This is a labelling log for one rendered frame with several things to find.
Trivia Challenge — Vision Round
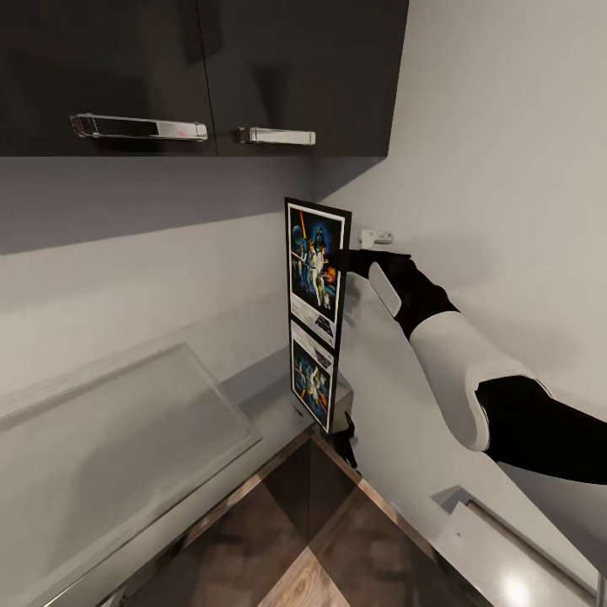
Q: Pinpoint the poster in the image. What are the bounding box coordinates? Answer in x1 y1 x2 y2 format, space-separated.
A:
284 197 352 356

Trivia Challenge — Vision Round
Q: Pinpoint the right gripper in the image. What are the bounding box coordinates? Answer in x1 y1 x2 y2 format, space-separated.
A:
326 249 378 278

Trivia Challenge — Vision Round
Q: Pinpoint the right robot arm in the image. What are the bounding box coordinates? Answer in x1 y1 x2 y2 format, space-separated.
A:
326 229 607 579

